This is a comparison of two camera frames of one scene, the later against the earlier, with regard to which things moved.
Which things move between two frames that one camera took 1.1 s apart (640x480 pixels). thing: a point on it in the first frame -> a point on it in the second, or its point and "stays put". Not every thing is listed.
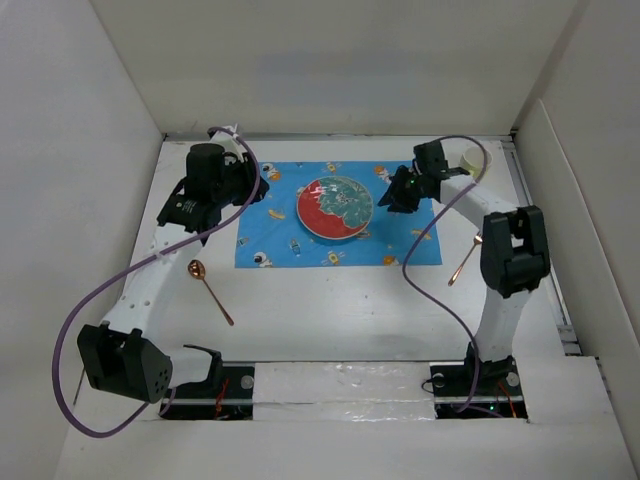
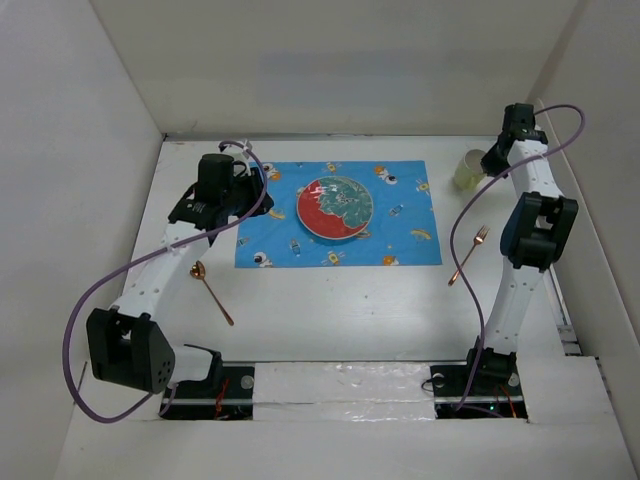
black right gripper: [402, 204] -> [490, 164]
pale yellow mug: [472, 159] stays put
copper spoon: [197, 269] stays put
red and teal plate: [334, 207] stays put
